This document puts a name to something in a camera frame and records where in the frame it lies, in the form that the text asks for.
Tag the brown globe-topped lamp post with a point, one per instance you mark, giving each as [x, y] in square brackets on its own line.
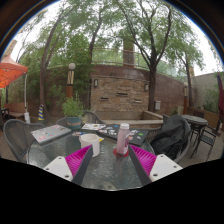
[70, 83]

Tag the pink drink bottle white cap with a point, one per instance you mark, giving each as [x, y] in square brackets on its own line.
[122, 140]

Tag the white mug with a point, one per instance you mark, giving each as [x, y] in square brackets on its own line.
[90, 145]

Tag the grey chair under jacket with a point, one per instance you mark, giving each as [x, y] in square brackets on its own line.
[185, 153]

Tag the green plant in teal pot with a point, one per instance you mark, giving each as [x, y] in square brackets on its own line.
[73, 108]

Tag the grey wall utility box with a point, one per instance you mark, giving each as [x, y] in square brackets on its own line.
[157, 105]

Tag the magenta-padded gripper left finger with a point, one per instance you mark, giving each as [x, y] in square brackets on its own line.
[78, 161]

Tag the small round patio table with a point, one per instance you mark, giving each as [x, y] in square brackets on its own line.
[195, 119]

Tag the grey woven patio chair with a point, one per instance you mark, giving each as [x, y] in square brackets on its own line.
[16, 133]

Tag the orange canopy tent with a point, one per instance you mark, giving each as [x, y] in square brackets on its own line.
[10, 70]

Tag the dark woven patio chair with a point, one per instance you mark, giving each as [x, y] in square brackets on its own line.
[3, 118]

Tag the dark metal patio chair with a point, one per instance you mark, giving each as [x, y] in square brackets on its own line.
[206, 138]

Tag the dark laptop with stickers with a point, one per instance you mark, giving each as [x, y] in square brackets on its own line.
[138, 136]

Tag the dark-trunked tree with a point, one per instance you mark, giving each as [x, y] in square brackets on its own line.
[151, 90]

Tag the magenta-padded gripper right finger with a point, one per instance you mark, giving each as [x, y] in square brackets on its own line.
[145, 160]

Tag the wooden bench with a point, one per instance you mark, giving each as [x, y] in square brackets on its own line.
[15, 108]

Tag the wall lantern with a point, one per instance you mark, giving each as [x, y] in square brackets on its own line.
[146, 87]
[96, 83]

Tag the slim globe-topped lamp post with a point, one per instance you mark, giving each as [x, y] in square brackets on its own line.
[185, 98]

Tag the blue yellow striped cone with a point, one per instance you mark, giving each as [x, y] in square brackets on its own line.
[40, 114]

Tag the white printed booklet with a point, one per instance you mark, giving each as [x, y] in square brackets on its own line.
[93, 126]

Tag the maroon folded umbrella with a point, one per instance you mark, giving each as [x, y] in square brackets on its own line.
[221, 96]

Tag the silver laptop with stickers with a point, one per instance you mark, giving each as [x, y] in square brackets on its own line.
[50, 133]

